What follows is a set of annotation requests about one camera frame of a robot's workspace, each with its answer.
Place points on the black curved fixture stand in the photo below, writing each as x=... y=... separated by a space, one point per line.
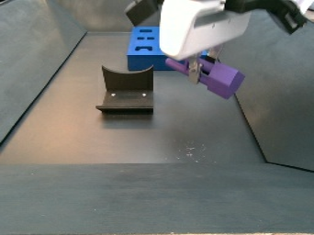
x=128 y=91

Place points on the blue foam shape-cutout block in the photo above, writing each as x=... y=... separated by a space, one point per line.
x=143 y=51

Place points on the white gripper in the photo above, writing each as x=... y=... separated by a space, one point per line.
x=195 y=25

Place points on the purple three prong object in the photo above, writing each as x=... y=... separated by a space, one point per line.
x=221 y=78

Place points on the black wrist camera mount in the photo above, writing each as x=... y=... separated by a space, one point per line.
x=140 y=9

